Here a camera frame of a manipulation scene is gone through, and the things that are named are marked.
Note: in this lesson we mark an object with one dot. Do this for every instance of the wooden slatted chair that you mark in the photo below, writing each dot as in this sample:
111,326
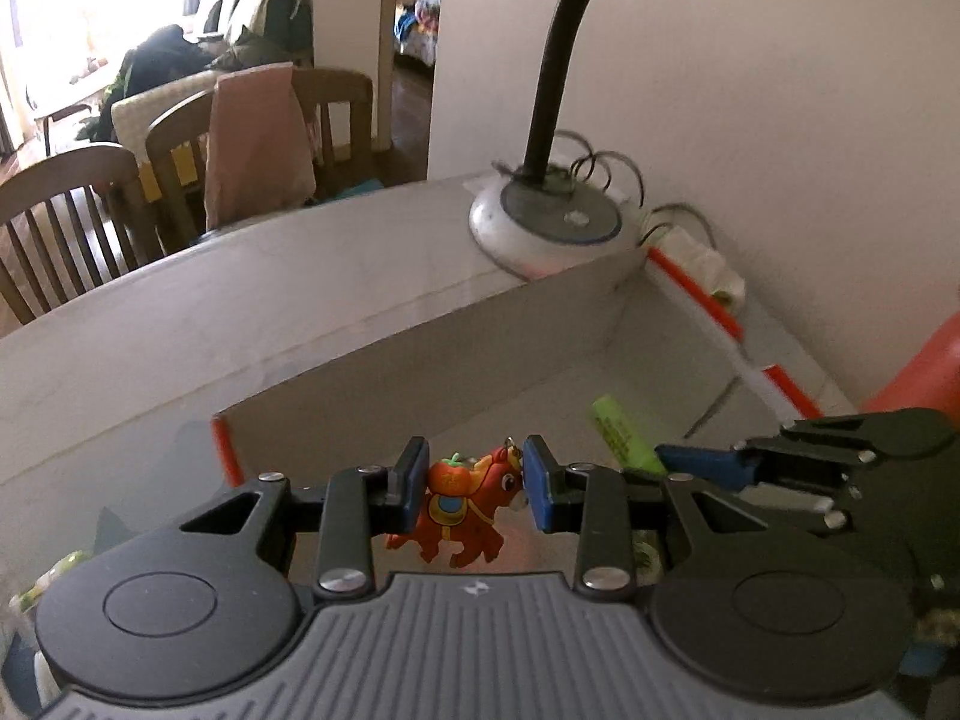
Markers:
60,187

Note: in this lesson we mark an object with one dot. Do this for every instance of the grey gooseneck desk lamp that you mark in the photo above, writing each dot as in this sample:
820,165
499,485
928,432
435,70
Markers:
547,90

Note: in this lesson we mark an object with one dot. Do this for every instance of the green cylindrical tube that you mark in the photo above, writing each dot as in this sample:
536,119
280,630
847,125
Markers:
619,431

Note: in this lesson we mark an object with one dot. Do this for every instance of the cream cloth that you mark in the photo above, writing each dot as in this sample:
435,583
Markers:
139,116

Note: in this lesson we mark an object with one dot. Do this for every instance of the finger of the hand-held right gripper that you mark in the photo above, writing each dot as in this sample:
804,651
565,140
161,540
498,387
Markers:
705,465

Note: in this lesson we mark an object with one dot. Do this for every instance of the white power strip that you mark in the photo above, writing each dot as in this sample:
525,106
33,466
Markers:
697,261

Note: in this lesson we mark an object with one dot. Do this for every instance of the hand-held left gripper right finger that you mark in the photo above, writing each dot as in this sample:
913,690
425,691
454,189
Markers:
536,481

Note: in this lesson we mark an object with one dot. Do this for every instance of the colourful pile of things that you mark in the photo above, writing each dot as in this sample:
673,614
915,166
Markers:
416,22

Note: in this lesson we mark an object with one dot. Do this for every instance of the pink cloth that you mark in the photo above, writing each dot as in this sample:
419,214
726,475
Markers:
255,142

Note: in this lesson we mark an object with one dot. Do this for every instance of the sofa with clothes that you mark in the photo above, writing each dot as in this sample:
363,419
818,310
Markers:
255,11

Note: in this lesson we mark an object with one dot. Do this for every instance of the dark jacket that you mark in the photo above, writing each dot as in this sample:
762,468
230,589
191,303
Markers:
165,52

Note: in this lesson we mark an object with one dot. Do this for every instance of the red and white cardboard box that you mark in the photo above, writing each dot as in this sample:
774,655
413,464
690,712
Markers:
450,360

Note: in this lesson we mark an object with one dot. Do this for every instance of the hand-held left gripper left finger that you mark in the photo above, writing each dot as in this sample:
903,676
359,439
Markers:
416,481

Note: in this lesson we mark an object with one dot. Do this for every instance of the low coffee table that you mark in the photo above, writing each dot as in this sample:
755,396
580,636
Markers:
71,101

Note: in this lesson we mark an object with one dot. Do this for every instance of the orange-red rounded object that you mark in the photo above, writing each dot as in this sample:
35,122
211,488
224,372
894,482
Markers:
922,379

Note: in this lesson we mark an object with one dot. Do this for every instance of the yellow cushion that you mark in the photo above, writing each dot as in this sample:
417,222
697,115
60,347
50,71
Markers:
169,176

